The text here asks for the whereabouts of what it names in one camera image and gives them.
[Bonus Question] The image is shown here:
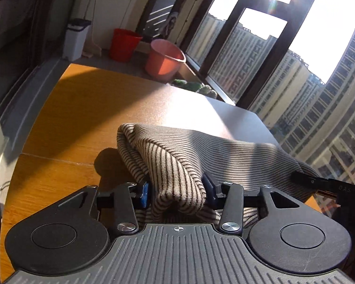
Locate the pink plastic tub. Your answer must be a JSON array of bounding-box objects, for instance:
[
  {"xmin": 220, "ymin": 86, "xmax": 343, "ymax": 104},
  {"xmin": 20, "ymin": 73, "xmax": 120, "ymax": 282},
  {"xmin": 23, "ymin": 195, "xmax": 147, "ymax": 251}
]
[{"xmin": 145, "ymin": 39, "xmax": 186, "ymax": 83}]

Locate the green white cloth pile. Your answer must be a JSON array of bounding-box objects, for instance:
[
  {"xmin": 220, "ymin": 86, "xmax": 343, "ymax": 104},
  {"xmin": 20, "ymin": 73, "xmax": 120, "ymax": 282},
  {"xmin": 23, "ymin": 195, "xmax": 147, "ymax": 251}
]
[{"xmin": 171, "ymin": 79, "xmax": 217, "ymax": 99}]

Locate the striped knit garment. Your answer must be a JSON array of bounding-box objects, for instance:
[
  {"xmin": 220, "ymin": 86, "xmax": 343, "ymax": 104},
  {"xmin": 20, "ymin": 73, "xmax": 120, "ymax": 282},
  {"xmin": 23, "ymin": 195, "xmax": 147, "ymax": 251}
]
[{"xmin": 116, "ymin": 123, "xmax": 318, "ymax": 226}]

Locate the grey rag on window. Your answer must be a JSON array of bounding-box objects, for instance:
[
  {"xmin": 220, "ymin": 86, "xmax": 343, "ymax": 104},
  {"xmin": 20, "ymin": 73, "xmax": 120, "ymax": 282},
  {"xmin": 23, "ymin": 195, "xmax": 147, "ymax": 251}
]
[{"xmin": 162, "ymin": 12, "xmax": 179, "ymax": 39}]

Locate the white trash bin black lid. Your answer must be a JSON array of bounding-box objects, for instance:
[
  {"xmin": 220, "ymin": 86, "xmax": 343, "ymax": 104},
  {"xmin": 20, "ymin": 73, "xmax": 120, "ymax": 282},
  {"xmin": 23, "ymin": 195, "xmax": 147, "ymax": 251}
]
[{"xmin": 62, "ymin": 18, "xmax": 92, "ymax": 62}]

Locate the red plastic bucket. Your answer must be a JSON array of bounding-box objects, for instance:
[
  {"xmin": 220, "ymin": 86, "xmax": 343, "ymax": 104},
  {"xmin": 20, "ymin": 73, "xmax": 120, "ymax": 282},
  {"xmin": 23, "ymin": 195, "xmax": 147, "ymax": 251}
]
[{"xmin": 109, "ymin": 28, "xmax": 142, "ymax": 63}]

